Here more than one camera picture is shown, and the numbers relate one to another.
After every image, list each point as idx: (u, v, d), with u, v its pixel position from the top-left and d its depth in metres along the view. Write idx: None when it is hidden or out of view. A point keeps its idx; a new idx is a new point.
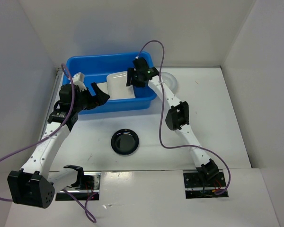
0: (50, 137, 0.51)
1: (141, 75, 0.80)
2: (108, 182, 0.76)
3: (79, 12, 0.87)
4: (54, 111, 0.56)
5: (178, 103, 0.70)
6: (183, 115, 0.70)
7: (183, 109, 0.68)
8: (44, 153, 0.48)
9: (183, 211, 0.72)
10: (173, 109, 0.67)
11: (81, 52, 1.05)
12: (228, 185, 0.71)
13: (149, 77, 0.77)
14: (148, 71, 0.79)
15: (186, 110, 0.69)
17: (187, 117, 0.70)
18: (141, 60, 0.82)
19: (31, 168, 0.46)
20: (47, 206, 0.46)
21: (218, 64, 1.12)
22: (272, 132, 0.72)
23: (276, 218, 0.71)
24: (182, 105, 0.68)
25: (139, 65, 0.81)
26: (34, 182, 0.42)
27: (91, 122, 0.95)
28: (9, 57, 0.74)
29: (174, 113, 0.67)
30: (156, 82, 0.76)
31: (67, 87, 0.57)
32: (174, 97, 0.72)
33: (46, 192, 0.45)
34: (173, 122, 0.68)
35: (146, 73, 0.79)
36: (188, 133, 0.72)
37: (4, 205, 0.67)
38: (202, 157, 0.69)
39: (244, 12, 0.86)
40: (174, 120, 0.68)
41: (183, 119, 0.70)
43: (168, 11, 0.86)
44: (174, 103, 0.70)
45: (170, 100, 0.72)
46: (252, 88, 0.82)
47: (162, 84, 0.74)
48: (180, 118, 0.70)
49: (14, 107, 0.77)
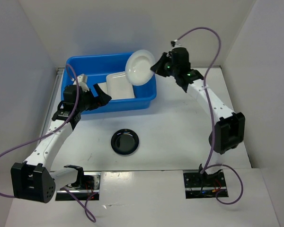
0: (54, 133, 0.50)
1: (177, 79, 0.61)
2: (108, 182, 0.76)
3: (80, 12, 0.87)
4: (57, 110, 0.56)
5: (231, 114, 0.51)
6: (236, 134, 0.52)
7: (238, 124, 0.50)
8: (48, 147, 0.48)
9: (183, 211, 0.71)
10: (225, 124, 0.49)
11: (82, 52, 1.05)
12: (238, 199, 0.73)
13: (190, 81, 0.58)
14: (189, 74, 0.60)
15: (240, 127, 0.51)
17: (241, 136, 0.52)
18: (186, 54, 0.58)
19: (33, 161, 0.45)
20: (47, 201, 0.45)
21: (218, 65, 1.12)
22: (272, 130, 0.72)
23: (276, 219, 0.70)
24: (236, 118, 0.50)
25: (178, 65, 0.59)
26: (37, 174, 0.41)
27: (92, 122, 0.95)
28: (8, 56, 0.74)
29: (226, 129, 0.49)
30: (199, 86, 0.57)
31: (71, 87, 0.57)
32: (224, 106, 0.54)
33: (48, 186, 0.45)
34: (222, 142, 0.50)
35: (185, 76, 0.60)
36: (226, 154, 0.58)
37: (3, 205, 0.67)
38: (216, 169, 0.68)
39: (244, 13, 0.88)
40: (224, 139, 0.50)
41: (235, 139, 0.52)
43: (169, 11, 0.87)
44: (225, 115, 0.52)
45: (218, 109, 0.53)
46: (252, 87, 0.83)
47: (207, 92, 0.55)
48: (234, 138, 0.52)
49: (13, 106, 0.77)
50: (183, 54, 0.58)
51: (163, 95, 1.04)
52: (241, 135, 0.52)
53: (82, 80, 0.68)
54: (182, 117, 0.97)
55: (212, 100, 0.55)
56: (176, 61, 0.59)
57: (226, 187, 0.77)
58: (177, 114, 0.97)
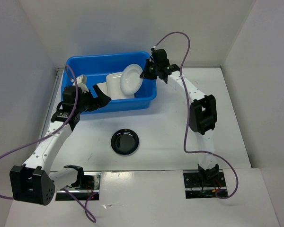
0: (53, 135, 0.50)
1: (160, 73, 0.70)
2: (108, 182, 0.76)
3: (80, 12, 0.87)
4: (57, 111, 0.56)
5: (203, 96, 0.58)
6: (210, 114, 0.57)
7: (210, 104, 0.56)
8: (47, 150, 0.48)
9: (183, 211, 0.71)
10: (197, 104, 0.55)
11: (82, 52, 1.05)
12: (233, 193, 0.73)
13: (169, 72, 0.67)
14: (168, 67, 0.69)
15: (212, 107, 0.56)
17: (215, 116, 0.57)
18: (162, 52, 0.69)
19: (32, 163, 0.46)
20: (47, 203, 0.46)
21: (218, 64, 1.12)
22: (271, 131, 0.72)
23: (276, 219, 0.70)
24: (208, 99, 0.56)
25: (158, 62, 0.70)
26: (36, 177, 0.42)
27: (92, 122, 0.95)
28: (8, 56, 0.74)
29: (199, 108, 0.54)
30: (177, 76, 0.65)
31: (70, 88, 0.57)
32: (198, 90, 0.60)
33: (47, 188, 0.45)
34: (198, 121, 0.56)
35: (165, 69, 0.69)
36: (209, 138, 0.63)
37: (4, 205, 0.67)
38: (211, 162, 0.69)
39: (244, 13, 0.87)
40: (199, 118, 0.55)
41: (210, 119, 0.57)
43: (168, 11, 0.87)
44: (198, 97, 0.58)
45: (193, 93, 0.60)
46: (252, 88, 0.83)
47: (183, 80, 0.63)
48: (209, 117, 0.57)
49: (13, 107, 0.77)
50: (161, 52, 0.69)
51: (163, 95, 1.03)
52: (214, 114, 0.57)
53: (82, 81, 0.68)
54: (182, 117, 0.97)
55: (188, 86, 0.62)
56: (155, 58, 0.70)
57: (226, 187, 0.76)
58: (177, 114, 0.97)
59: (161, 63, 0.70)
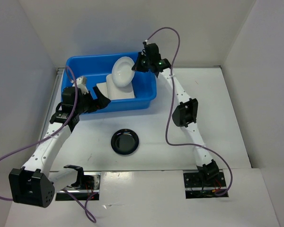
0: (52, 137, 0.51)
1: (151, 66, 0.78)
2: (108, 182, 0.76)
3: (80, 12, 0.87)
4: (56, 112, 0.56)
5: (188, 99, 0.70)
6: (191, 113, 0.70)
7: (193, 106, 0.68)
8: (46, 152, 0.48)
9: (182, 211, 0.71)
10: (182, 106, 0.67)
11: (82, 52, 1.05)
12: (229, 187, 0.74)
13: (160, 69, 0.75)
14: (159, 63, 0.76)
15: (194, 109, 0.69)
17: (194, 115, 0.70)
18: (154, 46, 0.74)
19: (32, 166, 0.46)
20: (46, 205, 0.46)
21: (219, 64, 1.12)
22: (271, 131, 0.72)
23: (276, 219, 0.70)
24: (192, 102, 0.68)
25: (150, 56, 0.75)
26: (35, 180, 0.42)
27: (91, 122, 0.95)
28: (8, 56, 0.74)
29: (183, 109, 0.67)
30: (167, 74, 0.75)
31: (70, 89, 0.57)
32: (184, 92, 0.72)
33: (46, 191, 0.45)
34: (180, 118, 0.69)
35: (157, 65, 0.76)
36: (194, 131, 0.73)
37: (3, 205, 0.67)
38: (205, 157, 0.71)
39: (244, 13, 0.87)
40: (181, 117, 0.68)
41: (190, 117, 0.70)
43: (168, 11, 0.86)
44: (183, 100, 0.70)
45: (180, 95, 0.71)
46: (252, 88, 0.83)
47: (173, 81, 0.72)
48: (189, 116, 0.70)
49: (13, 107, 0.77)
50: (153, 46, 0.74)
51: (163, 94, 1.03)
52: (194, 113, 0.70)
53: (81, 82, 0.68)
54: None
55: (177, 87, 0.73)
56: (148, 53, 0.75)
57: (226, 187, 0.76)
58: None
59: (152, 56, 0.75)
